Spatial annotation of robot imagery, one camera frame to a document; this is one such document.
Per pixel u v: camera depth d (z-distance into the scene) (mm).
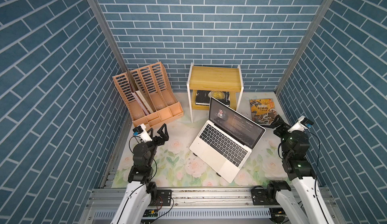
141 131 659
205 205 724
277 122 671
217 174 804
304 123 591
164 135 711
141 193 543
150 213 720
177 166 847
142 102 878
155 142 689
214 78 829
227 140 833
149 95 1210
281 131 650
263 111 1077
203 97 937
